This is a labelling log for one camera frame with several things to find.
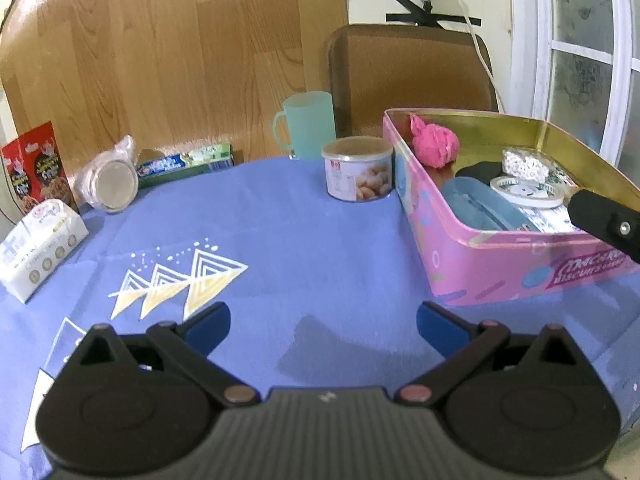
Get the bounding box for pink yarn ball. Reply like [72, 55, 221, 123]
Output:
[410, 114, 461, 170]

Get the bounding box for teal plastic cup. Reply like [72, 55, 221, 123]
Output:
[272, 91, 337, 161]

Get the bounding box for tin can with white label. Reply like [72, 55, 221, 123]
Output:
[321, 137, 396, 202]

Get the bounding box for black pouch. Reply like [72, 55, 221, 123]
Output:
[454, 161, 511, 186]

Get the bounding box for white tape roll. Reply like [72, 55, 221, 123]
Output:
[489, 176, 566, 208]

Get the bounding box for pink tin box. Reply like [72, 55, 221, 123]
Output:
[382, 107, 640, 307]

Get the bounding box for red cereal box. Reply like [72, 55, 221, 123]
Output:
[0, 121, 80, 216]

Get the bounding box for wooden board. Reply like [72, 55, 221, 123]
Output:
[0, 0, 349, 168]

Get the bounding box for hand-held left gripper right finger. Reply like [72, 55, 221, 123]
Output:
[397, 301, 591, 407]

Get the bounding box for white cable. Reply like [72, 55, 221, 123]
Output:
[447, 0, 503, 111]

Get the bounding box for white tissue pack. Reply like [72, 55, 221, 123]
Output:
[0, 199, 89, 304]

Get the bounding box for white framed window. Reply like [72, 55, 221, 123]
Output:
[510, 0, 640, 181]

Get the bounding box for white green patterned packet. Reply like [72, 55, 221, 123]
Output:
[542, 165, 583, 198]

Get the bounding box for white blue printed packet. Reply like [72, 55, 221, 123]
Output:
[520, 202, 586, 235]

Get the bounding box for clear plastic bag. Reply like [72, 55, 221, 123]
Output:
[501, 147, 551, 180]

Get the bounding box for blue green toothpaste box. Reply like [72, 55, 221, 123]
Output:
[136, 142, 235, 188]

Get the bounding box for brown chair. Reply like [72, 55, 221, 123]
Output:
[327, 24, 500, 138]

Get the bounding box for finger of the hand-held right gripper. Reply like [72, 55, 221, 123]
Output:
[567, 187, 640, 263]

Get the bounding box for blue tablecloth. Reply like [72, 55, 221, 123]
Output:
[0, 152, 640, 461]

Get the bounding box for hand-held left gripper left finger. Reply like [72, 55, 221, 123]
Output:
[60, 301, 262, 407]

